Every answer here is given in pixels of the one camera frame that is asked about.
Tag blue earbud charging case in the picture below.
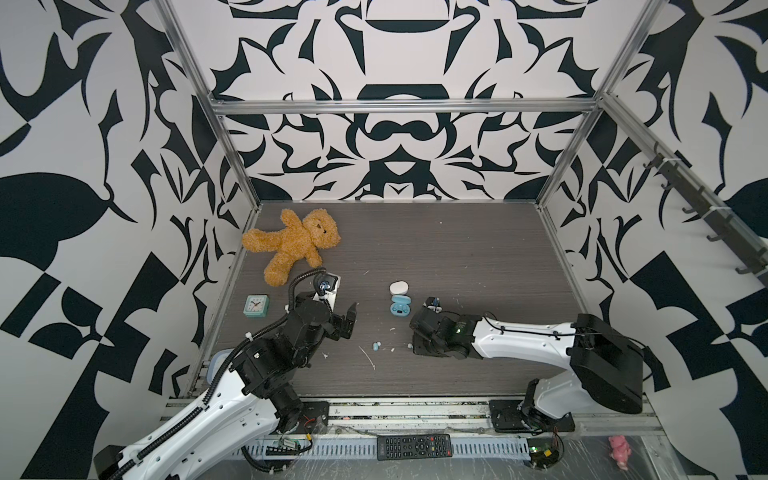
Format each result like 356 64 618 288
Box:
390 295 412 317

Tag white earbud charging case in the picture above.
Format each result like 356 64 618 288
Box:
389 280 409 296

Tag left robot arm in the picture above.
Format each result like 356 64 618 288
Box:
94 298 357 479

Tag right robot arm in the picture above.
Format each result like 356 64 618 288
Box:
409 306 655 422

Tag green alarm clock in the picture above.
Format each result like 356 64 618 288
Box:
243 294 270 318

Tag brown teddy bear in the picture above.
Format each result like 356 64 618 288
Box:
242 209 341 287

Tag black remote control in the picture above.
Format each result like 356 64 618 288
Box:
376 434 453 461

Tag circuit board left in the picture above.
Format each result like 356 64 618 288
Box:
264 436 314 457

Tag green circuit board right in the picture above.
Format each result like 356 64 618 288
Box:
525 443 562 471

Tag pink small toy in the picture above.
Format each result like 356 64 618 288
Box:
608 435 632 471

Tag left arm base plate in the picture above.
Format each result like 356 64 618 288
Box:
295 401 330 434

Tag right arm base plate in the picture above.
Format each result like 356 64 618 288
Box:
488 399 576 435

